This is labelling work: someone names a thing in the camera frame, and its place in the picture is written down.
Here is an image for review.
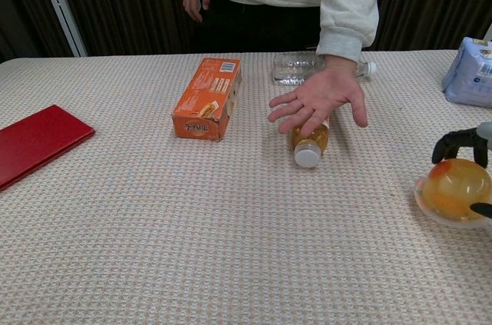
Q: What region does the person's left hand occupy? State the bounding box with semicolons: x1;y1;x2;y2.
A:
268;56;369;137

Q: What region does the robot right black hand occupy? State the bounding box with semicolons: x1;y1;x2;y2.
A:
431;121;492;219

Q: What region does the orange fruit jelly cup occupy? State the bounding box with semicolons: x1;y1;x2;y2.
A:
414;158;492;229

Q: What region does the person's left grey sleeve forearm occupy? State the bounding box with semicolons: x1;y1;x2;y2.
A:
315;0;401;63

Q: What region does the clear plastic water bottle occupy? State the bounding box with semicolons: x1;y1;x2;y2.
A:
272;51;377;86

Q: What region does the light blue tissue pack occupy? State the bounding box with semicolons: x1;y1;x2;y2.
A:
440;36;492;109

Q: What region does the dark brown curtain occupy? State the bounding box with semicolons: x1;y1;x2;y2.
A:
0;0;492;64

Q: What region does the orange juice bottle white cap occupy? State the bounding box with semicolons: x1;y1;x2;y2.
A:
290;115;331;168

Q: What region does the orange carton box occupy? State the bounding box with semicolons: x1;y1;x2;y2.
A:
171;57;243;142

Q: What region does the beige woven tablecloth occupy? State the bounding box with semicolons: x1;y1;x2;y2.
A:
0;49;492;325

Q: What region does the red flat folder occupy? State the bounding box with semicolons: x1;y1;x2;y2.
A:
0;104;96;192

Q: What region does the white metal frame bar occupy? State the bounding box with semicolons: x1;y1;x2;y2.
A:
32;0;88;58

